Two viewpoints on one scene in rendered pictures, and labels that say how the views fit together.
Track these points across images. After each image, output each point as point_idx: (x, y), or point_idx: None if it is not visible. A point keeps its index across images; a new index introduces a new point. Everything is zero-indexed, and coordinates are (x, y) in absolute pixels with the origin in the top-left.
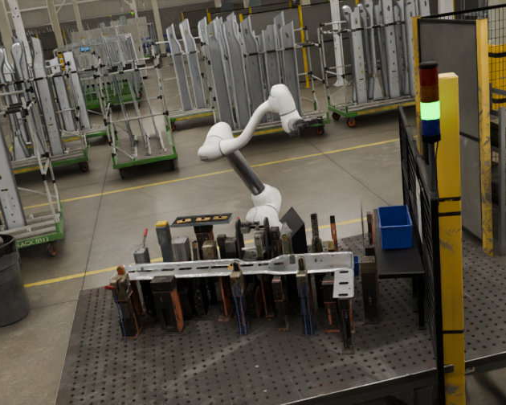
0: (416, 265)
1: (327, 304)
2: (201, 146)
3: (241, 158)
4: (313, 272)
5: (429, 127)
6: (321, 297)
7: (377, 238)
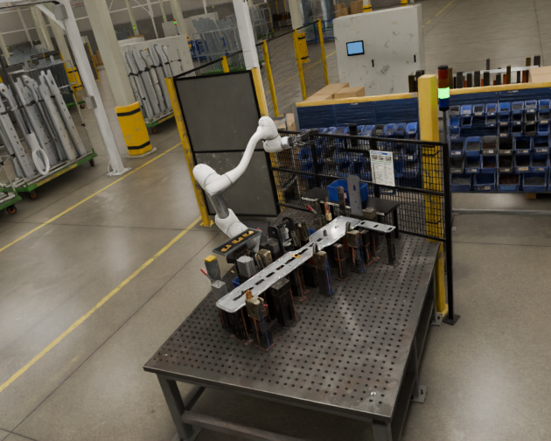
0: (390, 201)
1: (366, 247)
2: (210, 185)
3: None
4: None
5: (448, 101)
6: None
7: None
